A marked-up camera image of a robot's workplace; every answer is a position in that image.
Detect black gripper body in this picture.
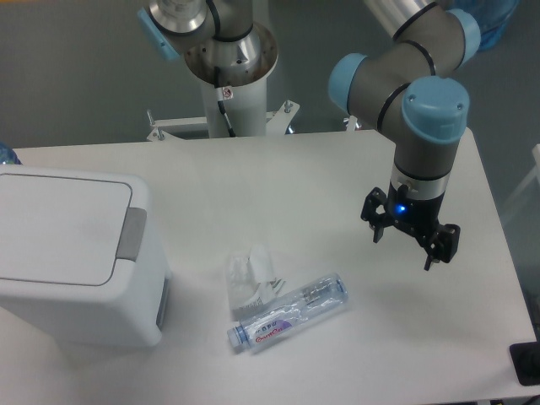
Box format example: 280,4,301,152
386,185,443,247

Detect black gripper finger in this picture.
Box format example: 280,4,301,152
360,187,394,243
424,224,461,271

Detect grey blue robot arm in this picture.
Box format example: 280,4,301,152
328,1,481,265

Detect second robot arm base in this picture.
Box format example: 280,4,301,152
137,1,254,61

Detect white trash can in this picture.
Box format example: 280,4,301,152
1,165,171,347

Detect black device at table edge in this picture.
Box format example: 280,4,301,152
510,342,539,386

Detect crumpled white plastic wrapper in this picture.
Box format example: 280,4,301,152
225,245,285,321

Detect clear plastic water bottle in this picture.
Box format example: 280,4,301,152
227,273,348,353

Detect blue water jug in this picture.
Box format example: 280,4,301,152
444,0,520,51

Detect blue object at left edge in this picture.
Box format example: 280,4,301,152
0,143,22,165

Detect white frame at right edge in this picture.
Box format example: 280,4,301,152
500,144,539,225

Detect black cable on pedestal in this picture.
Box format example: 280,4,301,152
213,66,237,138

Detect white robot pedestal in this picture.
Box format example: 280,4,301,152
145,20,301,142

